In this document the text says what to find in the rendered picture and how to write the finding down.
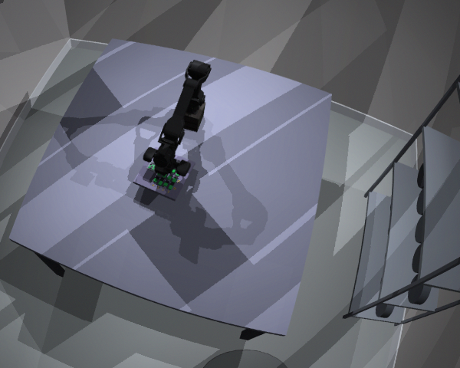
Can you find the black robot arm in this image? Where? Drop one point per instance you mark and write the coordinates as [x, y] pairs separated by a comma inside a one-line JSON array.
[[191, 99]]

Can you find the grey switch panel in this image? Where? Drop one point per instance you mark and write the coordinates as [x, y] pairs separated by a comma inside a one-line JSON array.
[[168, 186]]

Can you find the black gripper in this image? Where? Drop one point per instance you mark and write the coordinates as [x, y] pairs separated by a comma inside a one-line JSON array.
[[181, 168]]

